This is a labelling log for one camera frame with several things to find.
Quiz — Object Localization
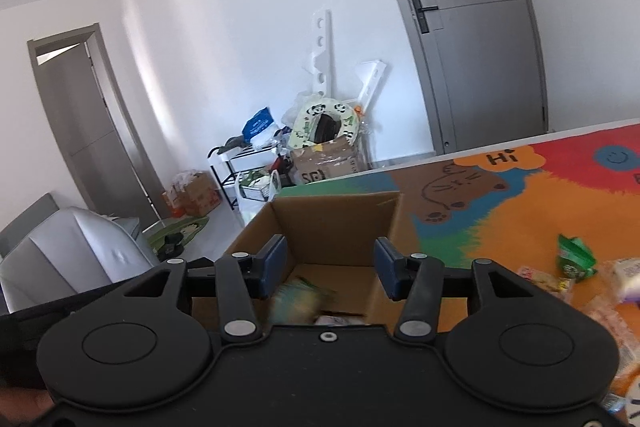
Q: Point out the green bread snack packet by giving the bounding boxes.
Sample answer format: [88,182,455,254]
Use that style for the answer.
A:
[268,277,334,325]

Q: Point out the white blue snack packet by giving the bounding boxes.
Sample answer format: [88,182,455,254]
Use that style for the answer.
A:
[314,314,367,327]

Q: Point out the orange cracker packet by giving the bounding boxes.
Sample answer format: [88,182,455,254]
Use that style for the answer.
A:
[585,296,639,387]

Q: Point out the grey room door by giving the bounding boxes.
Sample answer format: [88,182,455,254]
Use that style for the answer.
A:
[397,0,548,154]

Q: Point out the person left hand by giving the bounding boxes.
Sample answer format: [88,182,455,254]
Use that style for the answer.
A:
[0,387,54,426]

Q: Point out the green floor mat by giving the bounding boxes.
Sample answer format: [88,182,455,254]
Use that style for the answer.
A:
[144,217,209,260]

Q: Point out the white plastic shopping bag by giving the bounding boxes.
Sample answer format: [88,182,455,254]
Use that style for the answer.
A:
[234,168,282,225]

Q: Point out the small orange cardboard box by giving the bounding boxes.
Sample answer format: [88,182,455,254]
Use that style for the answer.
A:
[163,170,220,218]

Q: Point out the black metal shoe rack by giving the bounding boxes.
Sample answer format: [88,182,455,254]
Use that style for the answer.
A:
[207,145,278,210]

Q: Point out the SF cardboard box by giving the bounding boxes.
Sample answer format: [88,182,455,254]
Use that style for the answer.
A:
[291,136,367,184]

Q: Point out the pink meat snack packet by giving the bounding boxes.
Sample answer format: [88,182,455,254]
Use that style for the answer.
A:
[518,265,574,303]

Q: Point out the blue white bag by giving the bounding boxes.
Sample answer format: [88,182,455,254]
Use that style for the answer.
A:
[242,107,273,143]

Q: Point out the small green snack packet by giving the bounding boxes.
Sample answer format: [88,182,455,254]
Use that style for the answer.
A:
[556,234,598,282]

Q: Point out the colourful cartoon table mat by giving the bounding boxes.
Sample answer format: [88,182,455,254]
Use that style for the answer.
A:
[294,120,639,425]

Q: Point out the grey sofa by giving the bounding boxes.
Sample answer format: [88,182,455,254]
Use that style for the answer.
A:
[1,194,160,313]

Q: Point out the grey side door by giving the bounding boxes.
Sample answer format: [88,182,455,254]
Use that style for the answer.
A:
[27,24,169,228]

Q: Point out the panda toilet seat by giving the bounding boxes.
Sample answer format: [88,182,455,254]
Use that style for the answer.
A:
[288,98,360,150]

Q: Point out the purple white snack bag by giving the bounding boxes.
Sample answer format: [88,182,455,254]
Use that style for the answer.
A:
[601,257,640,306]

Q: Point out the short white foam board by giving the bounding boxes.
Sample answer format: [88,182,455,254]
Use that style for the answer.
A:
[355,60,387,115]

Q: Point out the tall white foam board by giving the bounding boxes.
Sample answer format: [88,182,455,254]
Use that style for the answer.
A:
[306,9,334,98]

